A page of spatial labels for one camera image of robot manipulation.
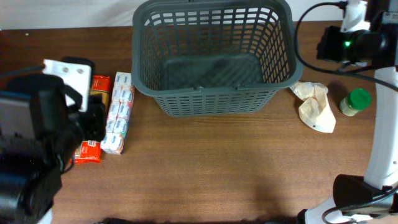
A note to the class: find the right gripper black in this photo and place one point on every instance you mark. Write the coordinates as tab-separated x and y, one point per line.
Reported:
327	49

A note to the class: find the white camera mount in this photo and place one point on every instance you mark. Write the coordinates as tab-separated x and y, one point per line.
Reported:
354	16
74	74

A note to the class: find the beige paper bag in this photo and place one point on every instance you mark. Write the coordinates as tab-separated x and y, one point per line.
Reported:
315	111

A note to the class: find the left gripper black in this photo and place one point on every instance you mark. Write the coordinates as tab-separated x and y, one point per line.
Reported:
96	121

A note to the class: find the grey plastic shopping basket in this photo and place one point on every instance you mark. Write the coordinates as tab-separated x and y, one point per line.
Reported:
213	57

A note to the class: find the green lid glass jar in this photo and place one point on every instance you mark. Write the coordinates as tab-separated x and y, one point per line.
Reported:
356	101

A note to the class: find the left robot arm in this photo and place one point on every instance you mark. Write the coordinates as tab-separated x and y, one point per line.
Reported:
47	111

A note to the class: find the red spaghetti packet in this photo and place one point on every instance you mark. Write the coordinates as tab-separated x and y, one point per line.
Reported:
89	150

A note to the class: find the tissue multipack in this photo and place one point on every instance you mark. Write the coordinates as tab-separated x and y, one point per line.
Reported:
119	113

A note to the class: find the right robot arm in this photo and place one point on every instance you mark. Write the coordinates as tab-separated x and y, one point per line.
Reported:
357	199

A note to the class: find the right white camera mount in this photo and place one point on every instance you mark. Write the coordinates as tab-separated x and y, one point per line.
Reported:
354	16

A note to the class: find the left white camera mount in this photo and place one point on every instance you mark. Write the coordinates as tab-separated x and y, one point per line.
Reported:
74	74

